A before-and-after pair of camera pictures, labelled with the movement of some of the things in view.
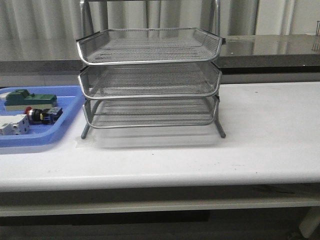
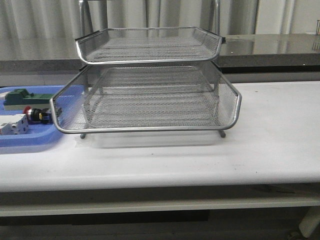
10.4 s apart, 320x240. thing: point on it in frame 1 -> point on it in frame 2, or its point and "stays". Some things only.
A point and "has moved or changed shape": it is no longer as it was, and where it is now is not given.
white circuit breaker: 14,125 stays
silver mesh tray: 135,46 stays
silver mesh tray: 161,81 has moved or changed shape
